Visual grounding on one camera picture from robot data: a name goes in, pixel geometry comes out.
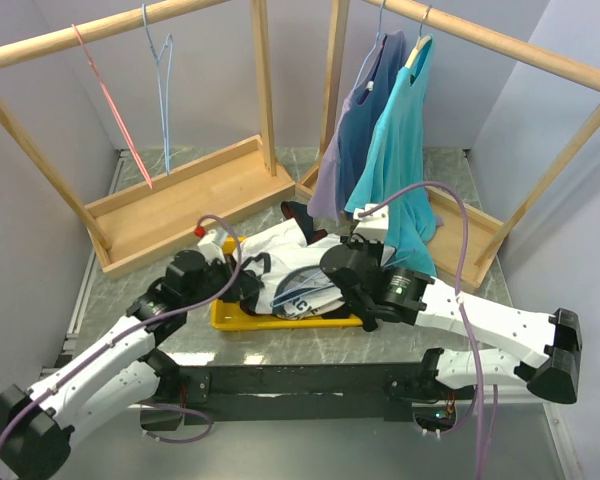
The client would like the wooden clothes rack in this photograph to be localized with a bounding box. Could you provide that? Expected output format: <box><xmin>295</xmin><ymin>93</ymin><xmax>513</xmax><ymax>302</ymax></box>
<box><xmin>0</xmin><ymin>1</ymin><xmax>295</xmax><ymax>278</ymax></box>
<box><xmin>295</xmin><ymin>0</ymin><xmax>600</xmax><ymax>296</ymax></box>

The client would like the pink wire hanger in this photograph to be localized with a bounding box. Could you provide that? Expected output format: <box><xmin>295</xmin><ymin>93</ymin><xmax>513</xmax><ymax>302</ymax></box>
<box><xmin>71</xmin><ymin>24</ymin><xmax>153</xmax><ymax>189</ymax></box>

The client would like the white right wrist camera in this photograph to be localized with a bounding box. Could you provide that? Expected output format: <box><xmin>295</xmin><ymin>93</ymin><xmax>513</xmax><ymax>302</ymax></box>
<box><xmin>353</xmin><ymin>204</ymin><xmax>389</xmax><ymax>244</ymax></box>

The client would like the light blue wire hanger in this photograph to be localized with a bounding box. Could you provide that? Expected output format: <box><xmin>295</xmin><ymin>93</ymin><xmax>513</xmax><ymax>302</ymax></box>
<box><xmin>141</xmin><ymin>4</ymin><xmax>174</xmax><ymax>175</ymax></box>

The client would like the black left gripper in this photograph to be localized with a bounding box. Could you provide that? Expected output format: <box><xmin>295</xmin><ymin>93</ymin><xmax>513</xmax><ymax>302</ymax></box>
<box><xmin>183</xmin><ymin>252</ymin><xmax>263</xmax><ymax>309</ymax></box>

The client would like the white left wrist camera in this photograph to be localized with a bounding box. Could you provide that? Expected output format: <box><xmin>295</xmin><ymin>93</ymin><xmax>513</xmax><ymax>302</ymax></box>
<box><xmin>194</xmin><ymin>226</ymin><xmax>228</xmax><ymax>263</ymax></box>

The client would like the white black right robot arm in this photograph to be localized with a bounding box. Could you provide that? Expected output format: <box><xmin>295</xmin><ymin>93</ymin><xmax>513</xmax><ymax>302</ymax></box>
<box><xmin>320</xmin><ymin>241</ymin><xmax>583</xmax><ymax>405</ymax></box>

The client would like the purple blue t-shirt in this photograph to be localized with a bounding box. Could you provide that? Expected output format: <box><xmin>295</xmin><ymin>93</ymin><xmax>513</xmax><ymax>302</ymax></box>
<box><xmin>307</xmin><ymin>28</ymin><xmax>446</xmax><ymax>232</ymax></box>

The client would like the right wooden clothes rack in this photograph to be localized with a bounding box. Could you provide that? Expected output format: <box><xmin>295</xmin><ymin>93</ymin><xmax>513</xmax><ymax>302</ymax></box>
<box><xmin>295</xmin><ymin>0</ymin><xmax>600</xmax><ymax>296</ymax></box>

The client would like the turquoise t-shirt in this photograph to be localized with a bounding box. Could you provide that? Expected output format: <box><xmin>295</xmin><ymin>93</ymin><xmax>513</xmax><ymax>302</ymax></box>
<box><xmin>345</xmin><ymin>35</ymin><xmax>437</xmax><ymax>276</ymax></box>

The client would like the wooden hanger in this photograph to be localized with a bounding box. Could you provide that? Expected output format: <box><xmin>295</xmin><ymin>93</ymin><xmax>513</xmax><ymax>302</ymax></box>
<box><xmin>405</xmin><ymin>5</ymin><xmax>432</xmax><ymax>69</ymax></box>

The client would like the yellow plastic tray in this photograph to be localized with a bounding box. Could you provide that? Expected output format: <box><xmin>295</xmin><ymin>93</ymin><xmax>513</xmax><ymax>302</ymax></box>
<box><xmin>210</xmin><ymin>236</ymin><xmax>364</xmax><ymax>333</ymax></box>

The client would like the white navy-trimmed tank top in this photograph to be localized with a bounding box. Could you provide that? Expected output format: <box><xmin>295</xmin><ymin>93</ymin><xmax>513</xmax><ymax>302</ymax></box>
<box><xmin>240</xmin><ymin>220</ymin><xmax>342</xmax><ymax>320</ymax></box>

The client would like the blue hanger holding purple shirt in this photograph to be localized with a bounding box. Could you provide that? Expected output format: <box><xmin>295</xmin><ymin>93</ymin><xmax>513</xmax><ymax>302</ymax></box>
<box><xmin>353</xmin><ymin>0</ymin><xmax>386</xmax><ymax>88</ymax></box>

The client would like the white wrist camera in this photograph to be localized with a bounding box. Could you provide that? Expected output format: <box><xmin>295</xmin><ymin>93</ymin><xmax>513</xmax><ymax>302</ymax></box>
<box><xmin>194</xmin><ymin>226</ymin><xmax>228</xmax><ymax>263</ymax></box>
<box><xmin>353</xmin><ymin>204</ymin><xmax>389</xmax><ymax>244</ymax></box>

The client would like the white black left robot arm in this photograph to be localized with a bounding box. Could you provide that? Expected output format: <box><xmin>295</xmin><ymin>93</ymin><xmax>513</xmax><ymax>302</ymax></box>
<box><xmin>0</xmin><ymin>250</ymin><xmax>244</xmax><ymax>479</ymax></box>

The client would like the left wooden clothes rack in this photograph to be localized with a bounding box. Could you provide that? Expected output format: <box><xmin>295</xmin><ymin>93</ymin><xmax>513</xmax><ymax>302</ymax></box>
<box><xmin>0</xmin><ymin>1</ymin><xmax>295</xmax><ymax>278</ymax></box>

